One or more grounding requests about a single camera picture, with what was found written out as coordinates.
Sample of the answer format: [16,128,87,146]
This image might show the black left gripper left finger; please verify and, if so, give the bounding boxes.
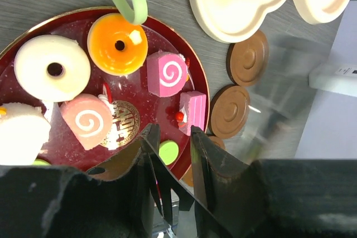
[1,124,168,237]

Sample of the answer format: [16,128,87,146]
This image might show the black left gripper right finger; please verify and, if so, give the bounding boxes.
[190,127,356,237]

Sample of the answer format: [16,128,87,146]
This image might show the metal serving tongs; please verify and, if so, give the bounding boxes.
[150,154,197,237]

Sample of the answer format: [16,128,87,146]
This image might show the salmon pink swirl roll cake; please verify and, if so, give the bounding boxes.
[60,94,114,150]

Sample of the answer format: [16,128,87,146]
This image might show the pink layered cake slice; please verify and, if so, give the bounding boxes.
[177,91,206,136]

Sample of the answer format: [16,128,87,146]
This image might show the white cream cake slice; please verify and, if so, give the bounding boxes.
[1,103,51,166]

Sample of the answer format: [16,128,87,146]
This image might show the magenta swirl roll cake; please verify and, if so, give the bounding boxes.
[146,51,188,98]

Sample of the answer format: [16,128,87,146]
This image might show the small green macaron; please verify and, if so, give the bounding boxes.
[158,140,179,166]

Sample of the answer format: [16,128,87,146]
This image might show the large green macaron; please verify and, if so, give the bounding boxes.
[33,158,51,166]

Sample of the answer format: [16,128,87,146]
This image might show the brown wooden coaster bottom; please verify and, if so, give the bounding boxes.
[209,135,226,150]

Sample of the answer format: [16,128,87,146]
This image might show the brown wooden coaster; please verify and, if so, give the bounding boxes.
[226,30,269,86]
[209,85,250,139]
[209,135,226,150]

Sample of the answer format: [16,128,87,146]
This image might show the red round lacquer tray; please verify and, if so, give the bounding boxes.
[0,6,211,181]

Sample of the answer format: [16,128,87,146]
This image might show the brown wooden coaster middle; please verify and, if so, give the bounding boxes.
[209,85,250,139]

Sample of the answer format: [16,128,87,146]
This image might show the white frosted donut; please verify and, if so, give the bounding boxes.
[14,35,91,102]

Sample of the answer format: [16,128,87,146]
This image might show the brown wooden coaster top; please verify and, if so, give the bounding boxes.
[226,30,269,86]

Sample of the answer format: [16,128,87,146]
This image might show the orange glazed donut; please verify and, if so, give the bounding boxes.
[87,13,148,76]

